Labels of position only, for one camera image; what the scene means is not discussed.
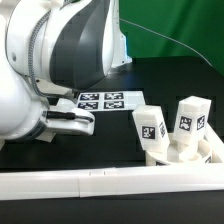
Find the white marker base plate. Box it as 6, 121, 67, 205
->
56, 90, 148, 113

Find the white front wall bar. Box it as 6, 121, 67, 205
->
0, 163, 224, 201

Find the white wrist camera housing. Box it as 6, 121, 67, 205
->
43, 108, 95, 135

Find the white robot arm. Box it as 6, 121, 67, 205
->
0, 0, 132, 142

